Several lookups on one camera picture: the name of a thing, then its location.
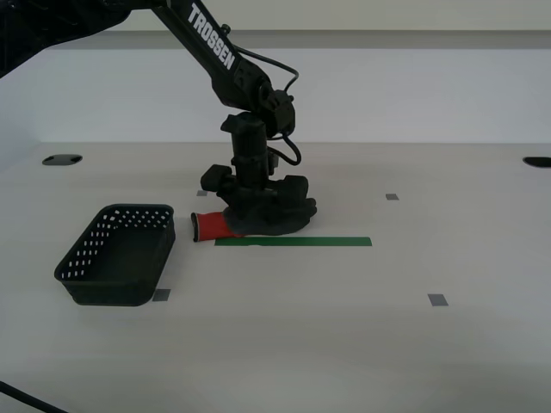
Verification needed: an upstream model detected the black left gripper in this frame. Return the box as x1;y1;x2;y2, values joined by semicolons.
201;164;310;213

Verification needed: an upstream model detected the black glove with red cuff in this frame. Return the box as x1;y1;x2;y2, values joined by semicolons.
190;196;319;243

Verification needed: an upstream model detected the black perforated plastic basket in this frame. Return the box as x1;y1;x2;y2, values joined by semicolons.
53;203;176;307

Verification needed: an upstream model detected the green tape strip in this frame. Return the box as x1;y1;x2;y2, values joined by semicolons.
214;237;373;248

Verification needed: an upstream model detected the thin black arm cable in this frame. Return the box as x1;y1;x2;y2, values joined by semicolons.
221;23;301;167

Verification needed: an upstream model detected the thick black cable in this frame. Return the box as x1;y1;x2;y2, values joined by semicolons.
0;380;70;413

